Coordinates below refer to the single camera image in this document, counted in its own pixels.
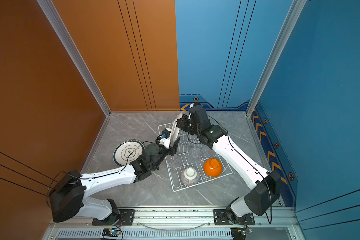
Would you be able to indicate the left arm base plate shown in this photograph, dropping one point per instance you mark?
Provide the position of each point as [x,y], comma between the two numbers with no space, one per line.
[125,217]

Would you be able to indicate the white ribbed bowl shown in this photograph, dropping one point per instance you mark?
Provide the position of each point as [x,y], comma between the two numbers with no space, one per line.
[190,176]

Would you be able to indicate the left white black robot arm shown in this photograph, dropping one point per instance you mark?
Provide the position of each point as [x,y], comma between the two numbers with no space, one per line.
[72,195]

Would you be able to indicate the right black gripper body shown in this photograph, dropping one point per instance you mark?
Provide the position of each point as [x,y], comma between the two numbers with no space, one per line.
[196,129]

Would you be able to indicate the left green circuit board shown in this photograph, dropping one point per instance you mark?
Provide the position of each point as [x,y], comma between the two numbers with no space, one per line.
[112,234]

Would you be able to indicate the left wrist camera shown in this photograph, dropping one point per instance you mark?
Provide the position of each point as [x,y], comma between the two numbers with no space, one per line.
[167,132]

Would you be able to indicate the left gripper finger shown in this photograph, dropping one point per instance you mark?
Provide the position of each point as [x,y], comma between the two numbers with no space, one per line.
[161,140]
[173,150]

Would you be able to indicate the green rimmed white plate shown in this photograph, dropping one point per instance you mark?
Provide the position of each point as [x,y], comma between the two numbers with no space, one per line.
[120,162]

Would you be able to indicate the orange bowl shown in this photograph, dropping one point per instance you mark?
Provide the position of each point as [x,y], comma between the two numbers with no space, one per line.
[213,167]

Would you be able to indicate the aluminium front rail frame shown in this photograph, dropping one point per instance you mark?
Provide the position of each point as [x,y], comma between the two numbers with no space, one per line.
[179,223]

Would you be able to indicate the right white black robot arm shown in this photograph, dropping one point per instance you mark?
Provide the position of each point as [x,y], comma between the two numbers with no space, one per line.
[265,186]

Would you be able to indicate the white wire dish rack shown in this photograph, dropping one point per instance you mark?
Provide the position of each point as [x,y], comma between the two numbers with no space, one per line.
[187,142]

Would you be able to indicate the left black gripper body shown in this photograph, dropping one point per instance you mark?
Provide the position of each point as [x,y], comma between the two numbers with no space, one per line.
[162,153]

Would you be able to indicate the right green circuit board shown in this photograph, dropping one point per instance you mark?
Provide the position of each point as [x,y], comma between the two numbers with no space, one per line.
[240,233]

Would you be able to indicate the green circuit board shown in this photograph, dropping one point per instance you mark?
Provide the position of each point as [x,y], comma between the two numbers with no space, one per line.
[240,233]
[112,234]

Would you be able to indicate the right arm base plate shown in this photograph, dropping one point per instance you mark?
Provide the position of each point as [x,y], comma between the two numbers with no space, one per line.
[225,217]

